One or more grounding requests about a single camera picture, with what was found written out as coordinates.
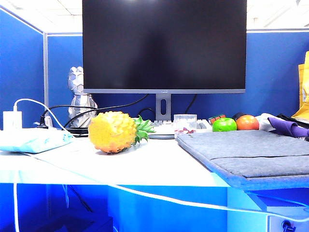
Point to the yellow toy pineapple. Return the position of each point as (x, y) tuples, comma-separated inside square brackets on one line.
[(111, 133)]

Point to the white plastic bag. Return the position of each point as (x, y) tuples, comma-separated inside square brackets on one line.
[(263, 120)]

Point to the white gray keyboard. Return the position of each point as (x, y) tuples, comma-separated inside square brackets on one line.
[(164, 124)]

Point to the gray monitor stand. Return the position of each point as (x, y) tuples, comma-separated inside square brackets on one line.
[(159, 101)]

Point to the rubik's cube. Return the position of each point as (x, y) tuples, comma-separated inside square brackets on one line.
[(216, 118)]

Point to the green apple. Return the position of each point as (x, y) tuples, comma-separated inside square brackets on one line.
[(224, 125)]

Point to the black computer monitor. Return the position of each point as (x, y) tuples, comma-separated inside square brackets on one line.
[(164, 46)]

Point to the silver faceted figurine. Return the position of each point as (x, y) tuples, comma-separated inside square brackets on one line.
[(77, 96)]

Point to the orange tomato fruit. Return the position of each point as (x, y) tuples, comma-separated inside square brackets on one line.
[(247, 123)]

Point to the light blue tissue pack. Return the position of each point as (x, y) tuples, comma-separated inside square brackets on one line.
[(33, 141)]

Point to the purple cloth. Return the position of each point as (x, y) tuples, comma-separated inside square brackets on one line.
[(287, 126)]

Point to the white power charger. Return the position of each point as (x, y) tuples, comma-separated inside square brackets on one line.
[(12, 120)]

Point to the yellow paper envelope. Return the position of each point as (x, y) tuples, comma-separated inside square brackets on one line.
[(303, 96)]

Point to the gray partition post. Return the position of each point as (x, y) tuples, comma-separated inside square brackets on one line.
[(45, 72)]

